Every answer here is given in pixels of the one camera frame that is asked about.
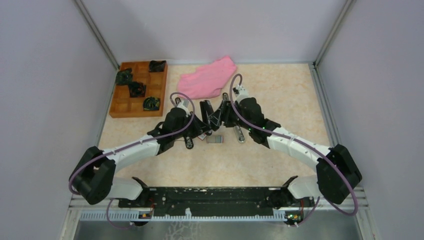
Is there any orange wooden compartment tray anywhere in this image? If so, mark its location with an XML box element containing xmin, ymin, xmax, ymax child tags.
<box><xmin>109</xmin><ymin>60</ymin><xmax>168</xmax><ymax>118</ymax></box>

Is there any dark rolled sock back left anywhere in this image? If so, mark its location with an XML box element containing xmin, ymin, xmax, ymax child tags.
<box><xmin>115</xmin><ymin>68</ymin><xmax>133</xmax><ymax>86</ymax></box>

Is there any pink cloth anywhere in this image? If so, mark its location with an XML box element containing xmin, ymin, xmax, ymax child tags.
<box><xmin>177</xmin><ymin>56</ymin><xmax>237</xmax><ymax>100</ymax></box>

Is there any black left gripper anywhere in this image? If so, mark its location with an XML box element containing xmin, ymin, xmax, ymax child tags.
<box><xmin>173</xmin><ymin>111</ymin><xmax>212</xmax><ymax>140</ymax></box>

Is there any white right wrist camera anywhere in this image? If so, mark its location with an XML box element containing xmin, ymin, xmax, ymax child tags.
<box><xmin>232</xmin><ymin>85</ymin><xmax>251</xmax><ymax>103</ymax></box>

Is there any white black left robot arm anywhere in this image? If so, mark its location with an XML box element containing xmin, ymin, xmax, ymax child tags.
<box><xmin>68</xmin><ymin>107</ymin><xmax>211</xmax><ymax>207</ymax></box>

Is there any aluminium frame corner post right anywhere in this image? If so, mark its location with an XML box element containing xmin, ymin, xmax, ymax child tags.
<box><xmin>313</xmin><ymin>0</ymin><xmax>357</xmax><ymax>69</ymax></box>

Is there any aluminium frame rail right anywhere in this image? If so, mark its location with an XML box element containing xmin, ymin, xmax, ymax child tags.
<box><xmin>308</xmin><ymin>62</ymin><xmax>340</xmax><ymax>148</ymax></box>

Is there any white slotted cable duct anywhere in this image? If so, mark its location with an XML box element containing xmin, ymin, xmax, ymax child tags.
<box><xmin>79</xmin><ymin>209</ymin><xmax>288</xmax><ymax>222</ymax></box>

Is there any aluminium frame corner post left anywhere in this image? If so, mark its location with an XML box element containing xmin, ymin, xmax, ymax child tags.
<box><xmin>72</xmin><ymin>0</ymin><xmax>120</xmax><ymax>70</ymax></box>

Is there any aluminium front frame rail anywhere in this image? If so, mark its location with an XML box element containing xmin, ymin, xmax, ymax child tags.
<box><xmin>68</xmin><ymin>187</ymin><xmax>369</xmax><ymax>213</ymax></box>

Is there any red white staple box sleeve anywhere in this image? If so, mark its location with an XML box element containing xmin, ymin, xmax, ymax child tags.
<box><xmin>197</xmin><ymin>131</ymin><xmax>212</xmax><ymax>141</ymax></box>

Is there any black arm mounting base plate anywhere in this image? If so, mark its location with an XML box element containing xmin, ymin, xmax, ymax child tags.
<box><xmin>118</xmin><ymin>187</ymin><xmax>315</xmax><ymax>217</ymax></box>

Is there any aluminium frame corner post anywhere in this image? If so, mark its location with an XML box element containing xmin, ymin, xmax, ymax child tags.
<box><xmin>72</xmin><ymin>0</ymin><xmax>120</xmax><ymax>70</ymax></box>
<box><xmin>313</xmin><ymin>0</ymin><xmax>357</xmax><ymax>69</ymax></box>

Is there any beige and black stapler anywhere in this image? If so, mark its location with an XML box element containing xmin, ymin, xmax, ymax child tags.
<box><xmin>222</xmin><ymin>92</ymin><xmax>246</xmax><ymax>144</ymax></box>

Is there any aluminium frame rail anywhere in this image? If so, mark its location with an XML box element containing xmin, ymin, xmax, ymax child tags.
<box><xmin>308</xmin><ymin>62</ymin><xmax>340</xmax><ymax>148</ymax></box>
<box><xmin>68</xmin><ymin>187</ymin><xmax>369</xmax><ymax>213</ymax></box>

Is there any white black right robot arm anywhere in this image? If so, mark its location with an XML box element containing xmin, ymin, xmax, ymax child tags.
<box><xmin>220</xmin><ymin>93</ymin><xmax>363</xmax><ymax>206</ymax></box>

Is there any dark rolled sock back right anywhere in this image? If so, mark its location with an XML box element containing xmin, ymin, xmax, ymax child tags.
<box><xmin>148</xmin><ymin>60</ymin><xmax>167</xmax><ymax>73</ymax></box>

